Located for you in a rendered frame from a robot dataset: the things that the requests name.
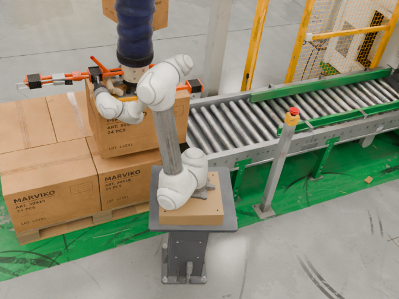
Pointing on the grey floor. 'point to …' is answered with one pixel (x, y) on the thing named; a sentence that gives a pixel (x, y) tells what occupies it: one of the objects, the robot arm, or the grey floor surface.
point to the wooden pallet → (82, 222)
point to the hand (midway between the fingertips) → (93, 74)
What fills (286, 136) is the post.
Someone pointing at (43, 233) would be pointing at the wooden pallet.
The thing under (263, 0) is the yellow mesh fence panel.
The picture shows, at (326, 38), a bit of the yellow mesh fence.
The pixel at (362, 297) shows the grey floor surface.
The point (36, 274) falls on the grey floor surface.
